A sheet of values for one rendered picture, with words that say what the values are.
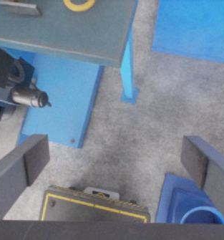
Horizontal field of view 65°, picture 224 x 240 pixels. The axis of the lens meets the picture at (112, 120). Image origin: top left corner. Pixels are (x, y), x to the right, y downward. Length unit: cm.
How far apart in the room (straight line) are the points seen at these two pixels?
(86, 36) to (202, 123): 124
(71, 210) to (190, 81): 131
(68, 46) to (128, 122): 107
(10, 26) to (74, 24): 18
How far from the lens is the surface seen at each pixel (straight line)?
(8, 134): 166
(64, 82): 154
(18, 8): 59
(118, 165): 147
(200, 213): 144
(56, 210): 131
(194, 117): 154
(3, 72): 69
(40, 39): 53
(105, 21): 50
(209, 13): 128
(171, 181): 149
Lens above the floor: 145
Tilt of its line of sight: 79 degrees down
